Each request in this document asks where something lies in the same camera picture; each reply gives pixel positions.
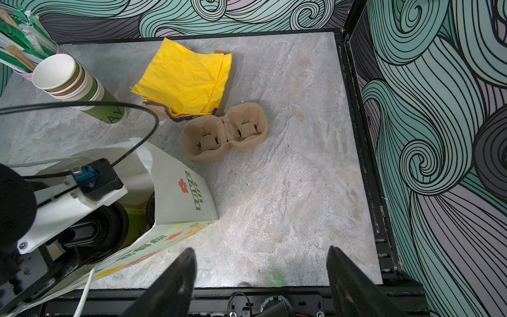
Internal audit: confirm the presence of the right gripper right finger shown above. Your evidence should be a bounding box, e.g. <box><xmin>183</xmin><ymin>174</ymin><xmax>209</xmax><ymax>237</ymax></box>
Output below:
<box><xmin>326</xmin><ymin>246</ymin><xmax>408</xmax><ymax>317</ymax></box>

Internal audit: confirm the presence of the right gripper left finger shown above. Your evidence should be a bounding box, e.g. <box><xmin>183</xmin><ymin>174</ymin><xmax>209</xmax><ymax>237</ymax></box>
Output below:
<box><xmin>122</xmin><ymin>248</ymin><xmax>198</xmax><ymax>317</ymax></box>

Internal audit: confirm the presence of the white paper gift bag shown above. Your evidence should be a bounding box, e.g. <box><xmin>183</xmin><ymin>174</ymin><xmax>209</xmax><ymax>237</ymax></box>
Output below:
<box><xmin>1</xmin><ymin>138</ymin><xmax>218</xmax><ymax>316</ymax></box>

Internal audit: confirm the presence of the black cup lid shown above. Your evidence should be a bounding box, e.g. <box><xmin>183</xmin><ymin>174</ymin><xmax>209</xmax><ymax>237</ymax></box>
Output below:
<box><xmin>58</xmin><ymin>202</ymin><xmax>129</xmax><ymax>265</ymax></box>
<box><xmin>145</xmin><ymin>192</ymin><xmax>155</xmax><ymax>228</ymax></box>

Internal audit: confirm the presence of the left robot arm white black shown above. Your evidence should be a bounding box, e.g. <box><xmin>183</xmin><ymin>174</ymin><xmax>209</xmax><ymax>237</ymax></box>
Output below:
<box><xmin>1</xmin><ymin>101</ymin><xmax>159</xmax><ymax>284</ymax></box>

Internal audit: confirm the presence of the brown pulp cup carrier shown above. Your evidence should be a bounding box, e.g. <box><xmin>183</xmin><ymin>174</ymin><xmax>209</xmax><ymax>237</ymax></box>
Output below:
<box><xmin>182</xmin><ymin>102</ymin><xmax>269</xmax><ymax>164</ymax></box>

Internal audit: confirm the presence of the yellow napkin stack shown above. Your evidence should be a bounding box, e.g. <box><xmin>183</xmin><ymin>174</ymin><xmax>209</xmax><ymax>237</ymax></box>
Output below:
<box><xmin>132</xmin><ymin>39</ymin><xmax>234</xmax><ymax>120</ymax></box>

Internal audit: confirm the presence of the stack of green paper cups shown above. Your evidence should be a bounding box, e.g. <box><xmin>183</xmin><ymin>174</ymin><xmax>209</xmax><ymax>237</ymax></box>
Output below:
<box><xmin>32</xmin><ymin>54</ymin><xmax>128</xmax><ymax>125</ymax></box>

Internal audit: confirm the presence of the pink holder with straws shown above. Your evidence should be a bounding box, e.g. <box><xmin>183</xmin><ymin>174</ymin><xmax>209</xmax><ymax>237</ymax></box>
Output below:
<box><xmin>1</xmin><ymin>5</ymin><xmax>64</xmax><ymax>81</ymax></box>

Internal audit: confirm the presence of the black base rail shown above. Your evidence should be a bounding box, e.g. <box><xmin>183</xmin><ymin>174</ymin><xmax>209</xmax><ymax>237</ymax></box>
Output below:
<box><xmin>39</xmin><ymin>285</ymin><xmax>430</xmax><ymax>317</ymax></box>

